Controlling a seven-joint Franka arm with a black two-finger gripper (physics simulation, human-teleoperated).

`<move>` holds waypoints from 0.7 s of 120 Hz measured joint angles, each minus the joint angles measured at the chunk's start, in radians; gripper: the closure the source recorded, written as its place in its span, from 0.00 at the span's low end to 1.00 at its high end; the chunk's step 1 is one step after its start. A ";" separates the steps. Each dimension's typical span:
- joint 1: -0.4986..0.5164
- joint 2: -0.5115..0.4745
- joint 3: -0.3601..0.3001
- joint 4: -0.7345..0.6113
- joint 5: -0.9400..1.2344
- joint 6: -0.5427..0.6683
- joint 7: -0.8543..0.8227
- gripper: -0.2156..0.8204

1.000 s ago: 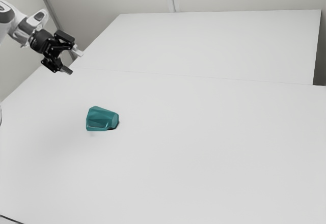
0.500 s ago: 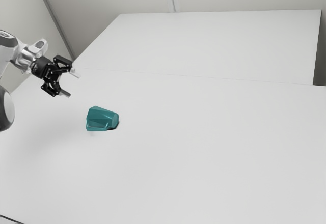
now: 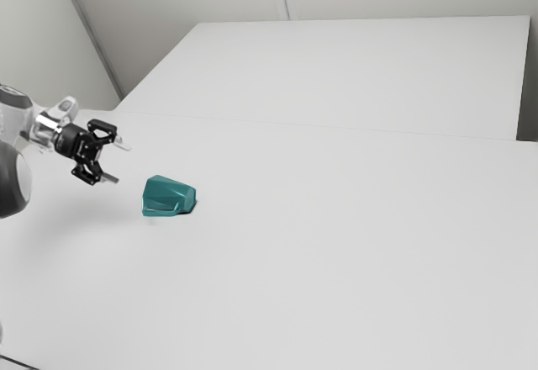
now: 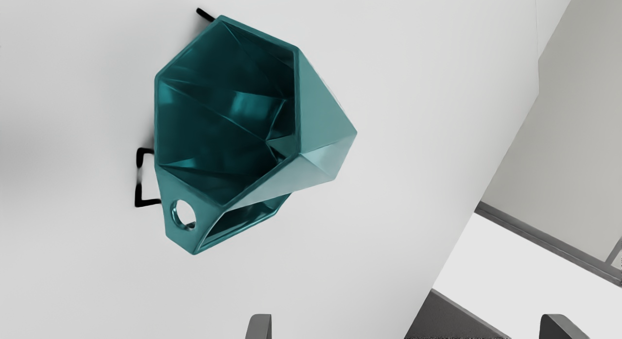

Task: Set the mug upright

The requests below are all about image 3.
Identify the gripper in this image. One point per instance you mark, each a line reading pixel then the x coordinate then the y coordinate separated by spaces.
pixel 72 141

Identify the teal faceted mug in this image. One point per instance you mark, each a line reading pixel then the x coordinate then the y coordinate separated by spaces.
pixel 166 196

